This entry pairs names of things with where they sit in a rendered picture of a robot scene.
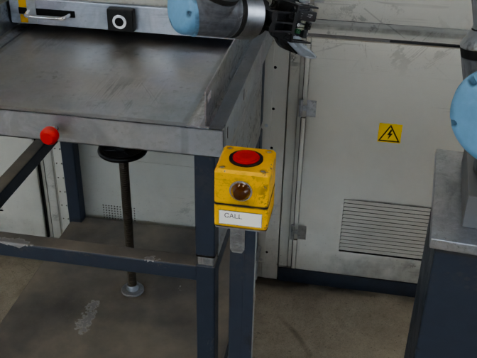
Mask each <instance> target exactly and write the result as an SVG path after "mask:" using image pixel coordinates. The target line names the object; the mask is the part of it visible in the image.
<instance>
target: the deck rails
mask: <svg viewBox="0 0 477 358"><path fill-rule="evenodd" d="M32 25H33V24H32V23H14V22H12V20H11V11H10V6H9V0H7V1H5V2H4V3H2V4H0V49H1V48H3V47H4V46H5V45H7V44H8V43H10V42H11V41H12V40H13V39H14V38H16V37H17V36H19V35H20V34H22V32H24V31H25V30H27V29H28V28H30V27H31V26H32ZM251 41H252V40H239V39H233V41H232V43H231V45H230V46H229V49H228V50H227V52H226V54H225V56H224V57H223V59H222V61H221V62H220V64H219V66H218V68H217V69H216V72H215V73H214V75H213V77H212V79H211V81H210V82H209V84H208V86H207V88H206V89H205V91H204V94H203V96H202V98H201V99H200V101H199V104H198V105H197V107H196V109H195V111H194V113H193V114H192V116H191V118H190V120H189V121H188V123H187V127H195V128H203V129H209V127H210V126H211V124H212V122H213V120H214V117H215V116H216V113H217V111H218V109H219V107H220V105H221V103H222V101H223V99H224V97H225V95H226V93H227V91H228V89H229V87H230V85H231V82H232V80H233V78H234V76H235V74H236V72H237V70H238V68H239V66H240V64H241V62H242V60H243V58H244V56H245V54H246V51H247V50H248V47H249V45H250V44H251Z"/></svg>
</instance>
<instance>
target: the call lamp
mask: <svg viewBox="0 0 477 358"><path fill-rule="evenodd" d="M229 193H230V195H231V196H232V198H233V199H235V200H238V201H247V200H248V199H250V198H251V196H252V193H253V190H252V187H251V186H250V185H249V184H248V183H247V182H246V181H242V180H237V181H234V182H233V183H232V184H231V185H230V187H229Z"/></svg>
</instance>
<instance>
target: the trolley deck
mask: <svg viewBox="0 0 477 358"><path fill-rule="evenodd" d="M232 41H233V40H230V39H220V38H203V37H192V36H177V35H167V34H157V33H140V32H123V31H109V30H104V29H95V28H77V27H68V26H50V25H41V24H33V25H32V26H31V27H30V28H28V29H27V30H25V31H24V32H22V34H20V35H19V36H17V37H16V38H14V39H13V40H12V41H11V42H10V43H8V44H7V45H5V46H4V47H3V48H1V49H0V136H10V137H18V138H25V139H38V140H41V139H40V132H41V131H42V130H43V129H44V128H45V127H47V126H52V127H54V126H58V127H59V130H58V132H59V135H60V137H59V139H58V140H57V141H59V142H66V143H80V144H87V145H94V146H108V147H114V148H128V149H135V150H142V151H156V152H163V153H176V154H184V155H191V156H204V157H211V158H220V156H221V153H222V151H223V150H224V147H225V146H229V145H230V143H231V140H232V138H233V136H234V133H235V131H236V128H237V126H238V124H239V121H240V119H241V116H242V114H243V111H244V109H245V107H246V104H247V101H248V99H249V97H250V95H251V92H252V90H253V87H254V84H255V83H256V80H257V78H258V75H259V72H260V71H261V68H262V66H263V63H264V60H265V58H266V55H267V54H268V51H269V49H270V46H271V43H272V42H273V37H272V36H271V35H270V34H269V32H268V31H264V32H263V33H262V34H260V35H258V36H257V37H256V38H254V39H253V40H252V41H251V44H250V45H249V47H248V50H247V51H246V54H245V56H244V58H243V60H242V62H241V64H240V66H239V68H238V70H237V72H236V74H235V76H234V78H233V80H232V82H231V85H230V87H229V89H228V91H227V93H226V95H225V97H224V99H223V101H222V103H221V105H220V107H219V109H218V111H217V113H216V116H215V117H214V120H213V122H212V124H211V126H210V127H209V129H203V128H195V127H187V123H188V121H189V120H190V118H191V116H192V114H193V113H194V111H195V109H196V107H197V105H198V104H199V101H200V99H201V98H202V96H203V94H204V91H205V89H206V88H207V86H208V84H209V82H210V81H211V79H212V77H213V75H214V73H215V72H216V69H217V68H218V66H219V64H220V62H221V61H222V59H223V57H224V56H225V54H226V52H227V50H228V49H229V46H230V45H231V43H232Z"/></svg>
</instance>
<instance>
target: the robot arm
mask: <svg viewBox="0 0 477 358"><path fill-rule="evenodd" d="M296 1H297V2H299V3H301V4H298V3H296ZM308 1H310V0H272V4H271V5H269V2H268V1H267V0H168V17H169V20H170V23H171V26H172V27H173V28H174V29H175V31H177V32H178V33H180V34H182V35H189V36H192V37H195V36H205V37H215V38H230V39H239V40H252V39H254V38H256V37H257V36H258V35H260V34H262V33H263V32H264V31H268V32H269V34H270V35H271V36H272V37H273V38H274V39H275V42H276V43H277V44H278V45H279V46H280V47H281V48H283V49H285V50H288V51H290V52H292V53H295V54H298V55H301V56H302V57H305V58H309V59H316V58H317V56H316V55H315V54H314V53H313V52H312V51H311V50H309V49H307V46H306V45H303V43H306V44H311V43H310V42H309V41H306V40H302V39H301V38H306V37H307V35H308V30H310V28H311V25H312V22H315V21H316V17H317V12H314V11H313V10H314V9H319V7H316V6H312V5H308V4H306V3H307V2H308ZM471 6H472V16H473V26H472V29H471V30H470V31H469V32H468V33H467V34H466V36H465V37H464V38H463V39H462V40H461V42H460V52H461V67H462V75H463V82H462V83H461V84H460V85H459V86H458V88H457V89H456V91H455V93H454V97H453V99H452V101H451V107H450V119H451V127H452V130H453V132H454V135H455V137H456V138H457V140H458V142H459V143H460V144H461V146H462V147H463V148H464V149H465V150H466V151H467V152H468V153H469V154H470V155H472V156H473V157H474V158H475V160H474V164H473V169H474V171H475V173H476V175H477V0H471ZM310 21H311V22H310ZM300 37H301V38H300Z"/></svg>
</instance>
